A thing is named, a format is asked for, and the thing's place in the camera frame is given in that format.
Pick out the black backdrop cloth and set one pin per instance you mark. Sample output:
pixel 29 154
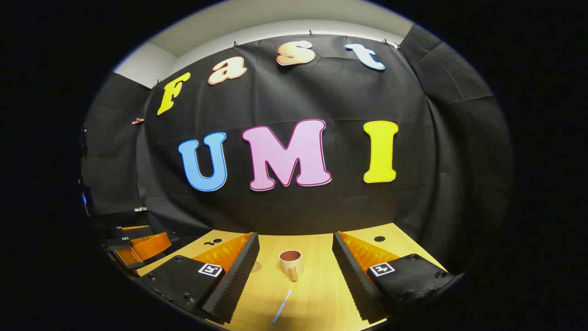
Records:
pixel 321 92

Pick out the round cork coaster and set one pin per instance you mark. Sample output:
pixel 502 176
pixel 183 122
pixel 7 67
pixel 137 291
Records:
pixel 256 266

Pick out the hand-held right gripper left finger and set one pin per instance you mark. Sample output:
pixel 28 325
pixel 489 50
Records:
pixel 232 285

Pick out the light blue toothbrush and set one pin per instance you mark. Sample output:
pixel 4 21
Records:
pixel 281 308

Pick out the wooden desktop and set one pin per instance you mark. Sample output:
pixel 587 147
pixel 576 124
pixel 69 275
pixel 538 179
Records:
pixel 317 294

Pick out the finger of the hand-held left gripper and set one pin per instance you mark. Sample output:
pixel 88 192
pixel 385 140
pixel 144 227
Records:
pixel 133 232
pixel 147 248

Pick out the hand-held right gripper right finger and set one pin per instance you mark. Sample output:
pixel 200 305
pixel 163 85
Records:
pixel 356 285

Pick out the beige cup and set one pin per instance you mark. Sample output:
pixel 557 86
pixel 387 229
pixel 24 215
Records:
pixel 290 264

